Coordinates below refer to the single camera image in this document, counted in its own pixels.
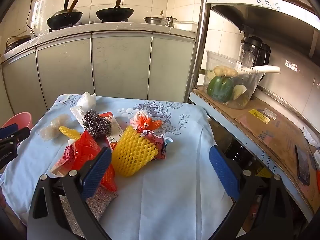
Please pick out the brown cardboard sheet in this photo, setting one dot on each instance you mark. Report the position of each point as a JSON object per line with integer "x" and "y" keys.
{"x": 275, "y": 130}

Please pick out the white rectangular container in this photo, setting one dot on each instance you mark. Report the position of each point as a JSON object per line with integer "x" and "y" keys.
{"x": 186, "y": 25}

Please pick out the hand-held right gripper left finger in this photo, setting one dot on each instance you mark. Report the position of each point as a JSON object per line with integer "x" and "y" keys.
{"x": 96, "y": 172}

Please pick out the pale vegetable piece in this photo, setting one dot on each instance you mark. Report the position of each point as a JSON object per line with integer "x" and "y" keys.
{"x": 238, "y": 91}

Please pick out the red mesh net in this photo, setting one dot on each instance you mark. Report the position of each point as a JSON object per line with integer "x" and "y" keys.
{"x": 86, "y": 150}

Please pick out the grey kitchen counter cabinet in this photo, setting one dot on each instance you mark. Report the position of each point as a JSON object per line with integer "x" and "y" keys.
{"x": 120, "y": 62}

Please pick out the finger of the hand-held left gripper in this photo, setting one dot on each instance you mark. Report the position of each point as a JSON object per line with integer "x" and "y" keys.
{"x": 7, "y": 130}
{"x": 18, "y": 135}

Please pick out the white paper scrap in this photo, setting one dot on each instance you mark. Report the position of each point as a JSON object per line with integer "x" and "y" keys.
{"x": 311, "y": 137}

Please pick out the clear plastic container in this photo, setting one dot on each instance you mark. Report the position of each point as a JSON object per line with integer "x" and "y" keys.
{"x": 212, "y": 60}

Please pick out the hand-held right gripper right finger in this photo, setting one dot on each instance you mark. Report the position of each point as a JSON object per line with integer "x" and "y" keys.
{"x": 223, "y": 172}

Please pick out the light blue floral tablecloth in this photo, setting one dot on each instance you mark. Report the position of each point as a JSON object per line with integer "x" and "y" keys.
{"x": 162, "y": 205}

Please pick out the pink plastic bucket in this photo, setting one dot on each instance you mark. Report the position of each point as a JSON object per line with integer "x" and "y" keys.
{"x": 20, "y": 121}

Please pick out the small yellow foam net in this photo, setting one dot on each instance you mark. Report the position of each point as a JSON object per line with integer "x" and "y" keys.
{"x": 70, "y": 132}

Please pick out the white ladle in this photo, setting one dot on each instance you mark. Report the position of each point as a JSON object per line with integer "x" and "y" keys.
{"x": 267, "y": 68}

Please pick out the steel bowl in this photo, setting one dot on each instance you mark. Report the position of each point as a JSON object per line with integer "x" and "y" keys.
{"x": 155, "y": 21}

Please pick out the black smartphone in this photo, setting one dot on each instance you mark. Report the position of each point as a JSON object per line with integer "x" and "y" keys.
{"x": 302, "y": 165}

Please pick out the green bell pepper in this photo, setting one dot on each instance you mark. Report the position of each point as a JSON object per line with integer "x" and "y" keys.
{"x": 221, "y": 88}

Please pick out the clear plastic wrap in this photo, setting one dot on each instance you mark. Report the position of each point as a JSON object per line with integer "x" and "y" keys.
{"x": 51, "y": 130}

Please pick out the silver scouring cloth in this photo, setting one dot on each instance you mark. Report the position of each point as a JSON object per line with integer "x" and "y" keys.
{"x": 102, "y": 200}

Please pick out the red and white wrapper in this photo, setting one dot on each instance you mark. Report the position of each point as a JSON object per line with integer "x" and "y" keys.
{"x": 145, "y": 123}

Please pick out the long red and white box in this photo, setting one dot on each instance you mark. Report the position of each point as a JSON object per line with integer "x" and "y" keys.
{"x": 113, "y": 130}

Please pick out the red and white packet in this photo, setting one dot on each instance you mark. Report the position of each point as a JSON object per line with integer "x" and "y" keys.
{"x": 62, "y": 162}

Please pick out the steel wool scrubber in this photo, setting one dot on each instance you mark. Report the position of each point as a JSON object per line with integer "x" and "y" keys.
{"x": 96, "y": 123}

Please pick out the metal shelf rack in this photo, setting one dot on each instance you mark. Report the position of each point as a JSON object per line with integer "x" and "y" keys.
{"x": 200, "y": 30}

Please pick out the small steel pot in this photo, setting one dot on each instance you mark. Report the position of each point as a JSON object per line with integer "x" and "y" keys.
{"x": 172, "y": 22}

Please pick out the large yellow foam net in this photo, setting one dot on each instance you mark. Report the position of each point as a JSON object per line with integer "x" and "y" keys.
{"x": 132, "y": 152}

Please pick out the black wok with lid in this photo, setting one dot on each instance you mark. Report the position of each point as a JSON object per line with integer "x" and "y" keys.
{"x": 63, "y": 17}

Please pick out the white plastic bag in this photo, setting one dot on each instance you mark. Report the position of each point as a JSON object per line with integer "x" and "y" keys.
{"x": 86, "y": 101}

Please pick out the ginger root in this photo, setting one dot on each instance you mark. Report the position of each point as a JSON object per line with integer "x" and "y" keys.
{"x": 225, "y": 71}

